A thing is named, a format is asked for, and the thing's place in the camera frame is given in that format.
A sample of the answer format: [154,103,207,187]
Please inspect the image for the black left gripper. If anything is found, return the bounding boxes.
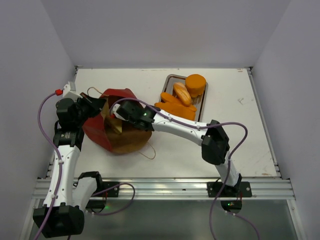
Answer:
[73,92,106,127]

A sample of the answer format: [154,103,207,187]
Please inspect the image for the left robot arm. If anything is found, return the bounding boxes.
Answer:
[33,92,107,239]

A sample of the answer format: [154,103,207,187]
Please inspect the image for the orange twisted bread stick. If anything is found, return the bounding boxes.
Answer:
[160,92,197,112]

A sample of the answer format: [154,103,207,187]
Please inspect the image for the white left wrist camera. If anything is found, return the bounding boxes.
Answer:
[55,81,82,102]

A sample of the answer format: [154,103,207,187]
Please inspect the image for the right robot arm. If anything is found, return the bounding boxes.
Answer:
[110,98,242,197]

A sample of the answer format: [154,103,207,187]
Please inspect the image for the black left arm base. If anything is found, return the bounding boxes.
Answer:
[85,181,119,213]

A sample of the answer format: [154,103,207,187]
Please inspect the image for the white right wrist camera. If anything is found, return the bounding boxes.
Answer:
[110,103,128,122]

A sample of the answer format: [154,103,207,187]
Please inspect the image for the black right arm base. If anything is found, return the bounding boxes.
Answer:
[206,178,253,214]

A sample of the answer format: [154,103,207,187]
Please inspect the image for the red paper bag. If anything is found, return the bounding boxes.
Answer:
[82,86,156,160]

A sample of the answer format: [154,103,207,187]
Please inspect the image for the aluminium front rail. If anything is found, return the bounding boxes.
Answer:
[33,177,296,201]

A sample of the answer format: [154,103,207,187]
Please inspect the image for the orange loaf bread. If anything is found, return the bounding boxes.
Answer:
[154,102,196,121]

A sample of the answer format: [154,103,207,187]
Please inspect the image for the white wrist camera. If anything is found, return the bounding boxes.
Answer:
[110,103,128,122]
[55,81,82,102]

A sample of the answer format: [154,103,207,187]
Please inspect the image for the stainless steel tray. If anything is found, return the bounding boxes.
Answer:
[156,74,209,122]

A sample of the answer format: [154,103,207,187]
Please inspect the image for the golden oval bread roll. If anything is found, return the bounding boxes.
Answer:
[173,82,192,106]

